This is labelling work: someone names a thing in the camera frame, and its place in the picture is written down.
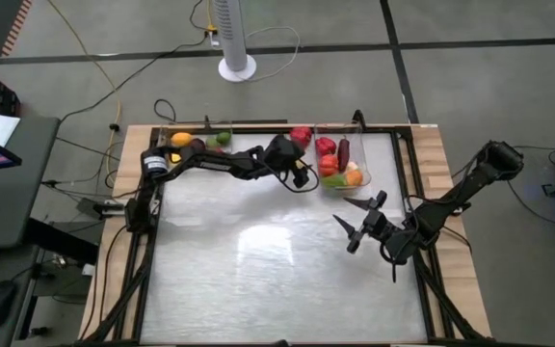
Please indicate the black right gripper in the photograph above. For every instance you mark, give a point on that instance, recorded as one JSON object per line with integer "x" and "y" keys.
{"x": 378, "y": 226}

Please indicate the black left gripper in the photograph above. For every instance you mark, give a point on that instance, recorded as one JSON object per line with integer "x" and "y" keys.
{"x": 284, "y": 152}

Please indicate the yellow lemon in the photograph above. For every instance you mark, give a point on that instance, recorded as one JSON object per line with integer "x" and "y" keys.
{"x": 300, "y": 165}
{"x": 175, "y": 158}

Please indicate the large red ribbed tomato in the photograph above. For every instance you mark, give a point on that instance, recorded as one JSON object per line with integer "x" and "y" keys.
{"x": 328, "y": 165}

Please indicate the green cucumber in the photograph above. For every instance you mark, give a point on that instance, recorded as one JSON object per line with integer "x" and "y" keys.
{"x": 334, "y": 181}

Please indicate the dark purple eggplant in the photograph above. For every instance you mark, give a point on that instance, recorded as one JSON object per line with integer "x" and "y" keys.
{"x": 343, "y": 154}

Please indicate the white garlic bulb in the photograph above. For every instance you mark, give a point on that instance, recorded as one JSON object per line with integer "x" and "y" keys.
{"x": 352, "y": 166}

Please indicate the red apple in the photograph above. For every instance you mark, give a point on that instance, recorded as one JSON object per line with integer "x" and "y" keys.
{"x": 219, "y": 150}

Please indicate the green lime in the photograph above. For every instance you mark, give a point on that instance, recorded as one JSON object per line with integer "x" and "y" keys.
{"x": 224, "y": 138}

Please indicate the green fruit with orange blush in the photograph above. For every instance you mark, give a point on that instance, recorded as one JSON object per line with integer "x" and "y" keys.
{"x": 212, "y": 142}

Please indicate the yellow orange mango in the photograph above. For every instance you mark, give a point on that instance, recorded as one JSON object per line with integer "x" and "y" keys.
{"x": 181, "y": 140}

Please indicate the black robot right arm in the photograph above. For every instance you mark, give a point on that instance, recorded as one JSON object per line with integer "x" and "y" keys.
{"x": 465, "y": 185}

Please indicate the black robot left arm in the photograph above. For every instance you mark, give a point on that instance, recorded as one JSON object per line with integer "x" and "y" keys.
{"x": 215, "y": 165}

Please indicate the clear plastic basket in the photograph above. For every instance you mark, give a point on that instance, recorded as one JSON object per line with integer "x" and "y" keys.
{"x": 166, "y": 144}
{"x": 362, "y": 144}

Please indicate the wooden table board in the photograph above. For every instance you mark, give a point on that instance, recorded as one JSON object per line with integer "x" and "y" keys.
{"x": 451, "y": 159}

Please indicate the white tower fan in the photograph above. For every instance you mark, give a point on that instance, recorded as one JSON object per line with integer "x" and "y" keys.
{"x": 231, "y": 34}

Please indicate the black grey controller box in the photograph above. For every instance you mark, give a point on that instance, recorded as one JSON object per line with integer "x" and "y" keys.
{"x": 94, "y": 207}

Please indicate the dark grey desk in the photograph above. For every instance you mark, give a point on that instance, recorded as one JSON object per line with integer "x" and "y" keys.
{"x": 17, "y": 154}

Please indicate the black table frame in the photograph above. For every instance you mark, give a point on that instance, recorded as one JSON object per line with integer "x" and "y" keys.
{"x": 422, "y": 289}

